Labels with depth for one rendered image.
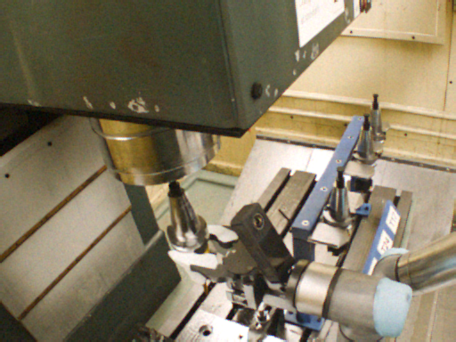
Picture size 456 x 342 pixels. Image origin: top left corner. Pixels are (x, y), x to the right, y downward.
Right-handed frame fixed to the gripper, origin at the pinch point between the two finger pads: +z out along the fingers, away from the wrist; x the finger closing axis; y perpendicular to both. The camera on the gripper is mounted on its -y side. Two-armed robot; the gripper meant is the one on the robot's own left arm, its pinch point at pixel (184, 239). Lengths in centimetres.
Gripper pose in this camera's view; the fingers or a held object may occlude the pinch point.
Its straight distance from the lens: 62.9
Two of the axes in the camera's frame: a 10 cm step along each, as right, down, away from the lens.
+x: 5.0, -5.5, 6.7
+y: 1.5, 8.2, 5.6
